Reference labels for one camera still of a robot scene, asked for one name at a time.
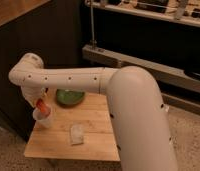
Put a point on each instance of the orange red pepper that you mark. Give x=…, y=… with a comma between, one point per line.
x=42, y=106

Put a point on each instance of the dark wooden cabinet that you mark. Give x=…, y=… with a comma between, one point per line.
x=52, y=31

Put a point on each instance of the wooden board table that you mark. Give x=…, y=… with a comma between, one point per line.
x=54, y=142

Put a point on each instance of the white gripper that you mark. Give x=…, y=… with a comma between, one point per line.
x=32, y=94

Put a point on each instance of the clear glass cup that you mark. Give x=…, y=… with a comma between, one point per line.
x=76, y=134

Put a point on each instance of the metal shelf rack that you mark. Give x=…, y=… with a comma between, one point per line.
x=169, y=51

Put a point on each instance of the green bowl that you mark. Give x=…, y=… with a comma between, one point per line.
x=66, y=97

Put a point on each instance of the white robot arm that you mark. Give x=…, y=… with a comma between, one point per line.
x=135, y=104

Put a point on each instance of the white ceramic cup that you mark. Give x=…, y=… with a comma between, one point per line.
x=44, y=119

